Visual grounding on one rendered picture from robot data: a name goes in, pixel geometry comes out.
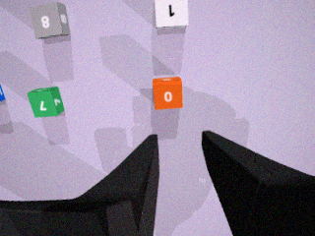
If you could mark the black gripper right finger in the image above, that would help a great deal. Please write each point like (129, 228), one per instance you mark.
(260, 197)

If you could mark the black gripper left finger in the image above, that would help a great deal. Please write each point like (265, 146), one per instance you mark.
(123, 203)

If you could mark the orange block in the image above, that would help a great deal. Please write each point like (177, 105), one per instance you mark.
(167, 93)

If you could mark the grey block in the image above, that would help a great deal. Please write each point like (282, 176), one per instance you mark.
(49, 20)

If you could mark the green block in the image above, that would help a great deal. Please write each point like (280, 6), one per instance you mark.
(45, 101)

